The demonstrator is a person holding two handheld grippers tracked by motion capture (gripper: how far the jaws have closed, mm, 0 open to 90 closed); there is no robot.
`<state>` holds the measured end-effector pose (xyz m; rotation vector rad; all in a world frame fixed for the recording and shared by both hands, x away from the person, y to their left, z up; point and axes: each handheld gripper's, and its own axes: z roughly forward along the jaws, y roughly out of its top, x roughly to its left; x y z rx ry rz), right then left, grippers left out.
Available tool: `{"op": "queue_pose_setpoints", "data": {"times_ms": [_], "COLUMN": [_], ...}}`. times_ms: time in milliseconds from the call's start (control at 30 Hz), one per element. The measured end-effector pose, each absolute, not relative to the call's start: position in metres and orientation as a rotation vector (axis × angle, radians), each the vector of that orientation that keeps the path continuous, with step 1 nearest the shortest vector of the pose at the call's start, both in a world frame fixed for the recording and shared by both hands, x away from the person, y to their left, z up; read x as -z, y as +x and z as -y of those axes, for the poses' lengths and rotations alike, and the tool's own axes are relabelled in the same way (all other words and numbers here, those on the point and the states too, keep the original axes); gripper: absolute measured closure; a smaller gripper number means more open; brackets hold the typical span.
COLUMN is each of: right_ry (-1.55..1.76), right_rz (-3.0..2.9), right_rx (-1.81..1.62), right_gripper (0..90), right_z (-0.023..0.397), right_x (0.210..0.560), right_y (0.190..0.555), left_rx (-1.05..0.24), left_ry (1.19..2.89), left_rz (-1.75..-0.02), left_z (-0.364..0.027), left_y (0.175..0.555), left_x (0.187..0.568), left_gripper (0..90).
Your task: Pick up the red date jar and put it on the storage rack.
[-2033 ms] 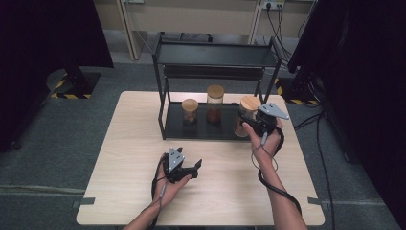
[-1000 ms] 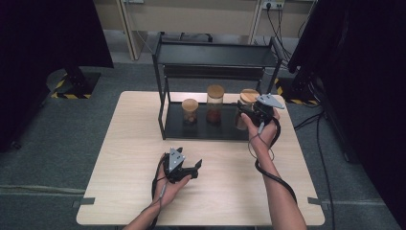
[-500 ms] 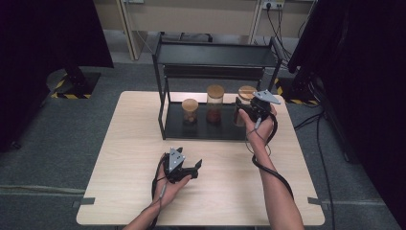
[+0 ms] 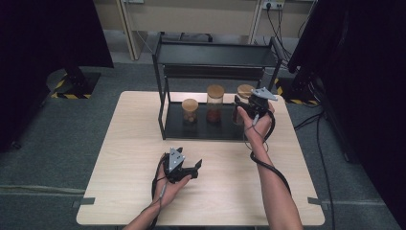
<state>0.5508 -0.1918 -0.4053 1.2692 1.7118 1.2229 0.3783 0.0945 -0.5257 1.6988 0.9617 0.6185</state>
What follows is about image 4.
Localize white power strip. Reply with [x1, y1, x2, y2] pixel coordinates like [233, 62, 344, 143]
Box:
[261, 1, 285, 11]

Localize person's right hand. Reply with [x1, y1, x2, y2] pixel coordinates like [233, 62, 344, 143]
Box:
[237, 102, 277, 146]

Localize black floor cable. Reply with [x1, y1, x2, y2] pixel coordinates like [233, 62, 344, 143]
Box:
[293, 109, 337, 230]

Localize white furniture leg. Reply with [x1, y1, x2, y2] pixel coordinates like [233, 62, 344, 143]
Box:
[248, 0, 268, 45]

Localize black metal shelf rack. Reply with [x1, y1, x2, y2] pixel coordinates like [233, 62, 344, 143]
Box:
[151, 32, 283, 142]

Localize black power cables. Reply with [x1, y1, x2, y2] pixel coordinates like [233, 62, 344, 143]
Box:
[265, 5, 312, 66]

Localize thick black right gripper cable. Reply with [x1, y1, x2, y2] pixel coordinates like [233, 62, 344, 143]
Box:
[249, 109, 293, 196]

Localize stand base with hazard tape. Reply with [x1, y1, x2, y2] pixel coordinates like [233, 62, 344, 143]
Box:
[46, 67, 102, 101]
[273, 76, 321, 106]

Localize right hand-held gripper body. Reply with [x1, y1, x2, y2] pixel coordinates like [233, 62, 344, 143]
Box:
[242, 87, 279, 120]

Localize tall glass jar wooden lid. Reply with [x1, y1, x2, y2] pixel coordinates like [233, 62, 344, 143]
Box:
[205, 83, 225, 125]
[232, 83, 257, 127]

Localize thick black left gripper cable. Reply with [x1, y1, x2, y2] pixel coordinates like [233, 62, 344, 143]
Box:
[150, 152, 170, 230]

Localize beige wooden furniture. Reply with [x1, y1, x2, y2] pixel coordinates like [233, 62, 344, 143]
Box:
[94, 0, 260, 61]

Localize thin cable with grey plug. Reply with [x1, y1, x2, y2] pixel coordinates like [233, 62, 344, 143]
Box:
[243, 112, 271, 155]
[157, 181, 169, 207]

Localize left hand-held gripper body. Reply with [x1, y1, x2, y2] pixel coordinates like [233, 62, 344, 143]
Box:
[163, 147, 199, 185]

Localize thick black gripper cable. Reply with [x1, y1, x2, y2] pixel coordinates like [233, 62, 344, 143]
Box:
[150, 152, 170, 230]
[249, 109, 293, 196]

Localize small glass jar wooden lid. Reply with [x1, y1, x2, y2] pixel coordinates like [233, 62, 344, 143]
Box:
[181, 98, 199, 125]

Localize grey tape strip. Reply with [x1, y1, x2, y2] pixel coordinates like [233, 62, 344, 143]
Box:
[72, 196, 97, 209]
[306, 196, 330, 211]

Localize person's left hand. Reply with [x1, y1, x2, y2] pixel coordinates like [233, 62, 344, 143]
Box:
[152, 156, 193, 209]

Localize black curtain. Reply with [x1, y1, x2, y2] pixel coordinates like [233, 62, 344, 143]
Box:
[286, 0, 406, 230]
[0, 0, 115, 151]

